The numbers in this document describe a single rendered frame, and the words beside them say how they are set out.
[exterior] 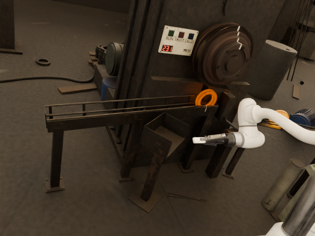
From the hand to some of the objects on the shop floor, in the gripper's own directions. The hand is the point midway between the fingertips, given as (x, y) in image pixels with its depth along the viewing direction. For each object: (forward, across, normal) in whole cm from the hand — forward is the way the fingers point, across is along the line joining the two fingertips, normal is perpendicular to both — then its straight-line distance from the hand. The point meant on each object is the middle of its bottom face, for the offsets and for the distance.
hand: (198, 140), depth 145 cm
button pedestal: (-106, +81, -40) cm, 140 cm away
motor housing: (-62, +102, +9) cm, 119 cm away
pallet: (-14, +190, +194) cm, 272 cm away
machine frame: (-20, +121, +55) cm, 135 cm away
